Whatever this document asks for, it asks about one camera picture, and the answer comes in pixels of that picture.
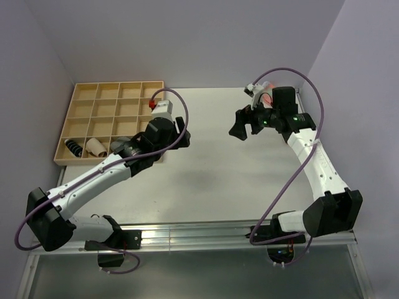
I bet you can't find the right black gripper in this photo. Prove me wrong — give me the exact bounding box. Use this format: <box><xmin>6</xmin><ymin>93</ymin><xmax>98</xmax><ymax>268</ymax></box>
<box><xmin>229</xmin><ymin>95</ymin><xmax>280</xmax><ymax>141</ymax></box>

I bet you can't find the black white-striped sock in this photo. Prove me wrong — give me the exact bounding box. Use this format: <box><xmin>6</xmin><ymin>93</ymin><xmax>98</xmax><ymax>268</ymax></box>
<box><xmin>64</xmin><ymin>139</ymin><xmax>83</xmax><ymax>158</ymax></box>

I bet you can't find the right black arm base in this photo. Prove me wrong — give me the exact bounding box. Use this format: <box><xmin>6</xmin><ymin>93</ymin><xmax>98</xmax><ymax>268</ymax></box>
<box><xmin>250</xmin><ymin>225</ymin><xmax>306</xmax><ymax>245</ymax></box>

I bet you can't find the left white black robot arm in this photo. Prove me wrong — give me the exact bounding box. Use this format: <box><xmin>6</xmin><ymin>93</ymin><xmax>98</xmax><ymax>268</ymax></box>
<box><xmin>26</xmin><ymin>117</ymin><xmax>190</xmax><ymax>252</ymax></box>

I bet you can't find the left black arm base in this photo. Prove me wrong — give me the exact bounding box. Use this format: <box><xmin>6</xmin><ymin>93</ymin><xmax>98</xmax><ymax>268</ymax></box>
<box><xmin>84</xmin><ymin>230</ymin><xmax>142</xmax><ymax>273</ymax></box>

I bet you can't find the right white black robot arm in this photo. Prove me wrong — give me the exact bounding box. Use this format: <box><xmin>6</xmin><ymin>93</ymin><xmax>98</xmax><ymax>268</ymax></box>
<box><xmin>229</xmin><ymin>83</ymin><xmax>363</xmax><ymax>245</ymax></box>

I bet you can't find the pink patterned sock pair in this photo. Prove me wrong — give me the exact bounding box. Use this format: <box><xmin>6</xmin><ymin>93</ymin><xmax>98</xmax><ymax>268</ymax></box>
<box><xmin>262</xmin><ymin>81</ymin><xmax>274</xmax><ymax>106</ymax></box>

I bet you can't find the grey rolled sock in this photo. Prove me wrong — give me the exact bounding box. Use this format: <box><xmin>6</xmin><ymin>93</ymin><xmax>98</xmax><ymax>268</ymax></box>
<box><xmin>110</xmin><ymin>136</ymin><xmax>130</xmax><ymax>152</ymax></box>

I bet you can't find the wooden compartment tray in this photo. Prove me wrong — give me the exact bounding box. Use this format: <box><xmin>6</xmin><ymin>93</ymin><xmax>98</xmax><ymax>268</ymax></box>
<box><xmin>54</xmin><ymin>81</ymin><xmax>165</xmax><ymax>166</ymax></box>

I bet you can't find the beige rolled sock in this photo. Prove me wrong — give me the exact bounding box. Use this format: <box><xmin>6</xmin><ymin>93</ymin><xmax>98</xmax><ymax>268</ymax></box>
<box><xmin>85</xmin><ymin>138</ymin><xmax>108</xmax><ymax>158</ymax></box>

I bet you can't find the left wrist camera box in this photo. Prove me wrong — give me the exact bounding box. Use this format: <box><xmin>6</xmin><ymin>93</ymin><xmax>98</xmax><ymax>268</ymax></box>
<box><xmin>148</xmin><ymin>100</ymin><xmax>173</xmax><ymax>121</ymax></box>

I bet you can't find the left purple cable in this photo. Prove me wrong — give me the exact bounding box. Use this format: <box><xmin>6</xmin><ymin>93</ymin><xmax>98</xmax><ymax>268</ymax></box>
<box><xmin>14</xmin><ymin>88</ymin><xmax>191</xmax><ymax>275</ymax></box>

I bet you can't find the purple cable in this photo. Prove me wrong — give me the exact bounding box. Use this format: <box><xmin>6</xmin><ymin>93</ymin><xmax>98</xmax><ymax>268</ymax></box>
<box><xmin>249</xmin><ymin>67</ymin><xmax>325</xmax><ymax>265</ymax></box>
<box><xmin>14</xmin><ymin>88</ymin><xmax>191</xmax><ymax>275</ymax></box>

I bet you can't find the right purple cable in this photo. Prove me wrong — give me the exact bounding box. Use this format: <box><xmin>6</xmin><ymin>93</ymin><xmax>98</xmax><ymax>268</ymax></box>
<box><xmin>249</xmin><ymin>67</ymin><xmax>325</xmax><ymax>265</ymax></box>

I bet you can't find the aluminium mounting rail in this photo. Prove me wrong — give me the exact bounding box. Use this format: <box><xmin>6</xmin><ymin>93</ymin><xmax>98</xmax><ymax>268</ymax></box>
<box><xmin>30</xmin><ymin>221</ymin><xmax>357</xmax><ymax>255</ymax></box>

